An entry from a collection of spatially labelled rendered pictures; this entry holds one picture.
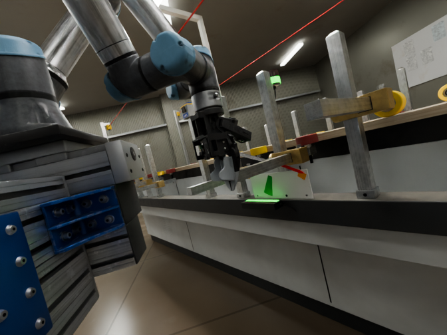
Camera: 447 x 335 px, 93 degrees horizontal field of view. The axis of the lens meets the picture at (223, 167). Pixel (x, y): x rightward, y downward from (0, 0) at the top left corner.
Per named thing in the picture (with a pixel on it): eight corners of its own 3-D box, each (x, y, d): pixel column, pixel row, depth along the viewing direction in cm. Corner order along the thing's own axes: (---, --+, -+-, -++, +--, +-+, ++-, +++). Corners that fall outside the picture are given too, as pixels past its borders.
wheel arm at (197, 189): (193, 198, 75) (190, 186, 74) (188, 198, 77) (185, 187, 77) (269, 169, 102) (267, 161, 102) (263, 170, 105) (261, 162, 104)
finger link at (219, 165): (211, 195, 55) (203, 161, 55) (228, 189, 59) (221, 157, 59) (219, 195, 53) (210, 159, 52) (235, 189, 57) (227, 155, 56)
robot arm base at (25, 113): (-35, 148, 40) (-51, 96, 39) (28, 152, 55) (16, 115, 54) (50, 130, 42) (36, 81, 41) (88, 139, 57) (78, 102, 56)
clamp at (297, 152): (302, 163, 69) (298, 148, 69) (269, 167, 79) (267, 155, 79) (310, 159, 73) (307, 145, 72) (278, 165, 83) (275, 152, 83)
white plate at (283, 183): (312, 199, 69) (306, 169, 68) (254, 198, 89) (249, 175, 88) (313, 198, 69) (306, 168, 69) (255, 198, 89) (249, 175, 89)
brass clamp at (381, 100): (390, 108, 49) (385, 86, 48) (330, 124, 59) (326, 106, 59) (396, 107, 53) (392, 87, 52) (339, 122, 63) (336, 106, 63)
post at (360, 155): (376, 207, 56) (338, 26, 54) (361, 207, 59) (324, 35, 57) (380, 203, 59) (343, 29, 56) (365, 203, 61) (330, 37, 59)
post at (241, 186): (244, 199, 95) (219, 95, 93) (239, 199, 98) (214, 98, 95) (249, 197, 97) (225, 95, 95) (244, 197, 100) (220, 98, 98)
